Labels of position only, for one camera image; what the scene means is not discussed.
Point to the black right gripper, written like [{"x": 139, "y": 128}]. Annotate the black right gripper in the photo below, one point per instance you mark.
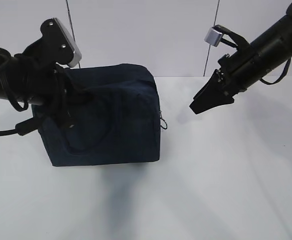
[{"x": 220, "y": 91}]

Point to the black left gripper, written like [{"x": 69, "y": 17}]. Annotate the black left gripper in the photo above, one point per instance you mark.
[{"x": 50, "y": 85}]

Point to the dark navy zippered lunch bag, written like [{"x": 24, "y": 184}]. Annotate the dark navy zippered lunch bag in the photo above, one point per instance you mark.
[{"x": 120, "y": 124}]

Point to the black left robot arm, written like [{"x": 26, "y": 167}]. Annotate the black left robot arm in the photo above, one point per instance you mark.
[{"x": 14, "y": 88}]

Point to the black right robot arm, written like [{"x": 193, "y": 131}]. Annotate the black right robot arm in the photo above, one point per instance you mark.
[{"x": 249, "y": 64}]

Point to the silver wrist camera on left gripper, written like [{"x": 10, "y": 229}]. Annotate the silver wrist camera on left gripper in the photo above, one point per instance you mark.
[{"x": 60, "y": 43}]

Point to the silver wrist camera on gripper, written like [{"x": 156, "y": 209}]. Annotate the silver wrist camera on gripper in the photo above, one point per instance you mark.
[
  {"x": 60, "y": 43},
  {"x": 220, "y": 34}
]

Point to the silver wrist camera on right gripper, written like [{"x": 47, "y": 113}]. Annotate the silver wrist camera on right gripper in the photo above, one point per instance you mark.
[{"x": 220, "y": 34}]

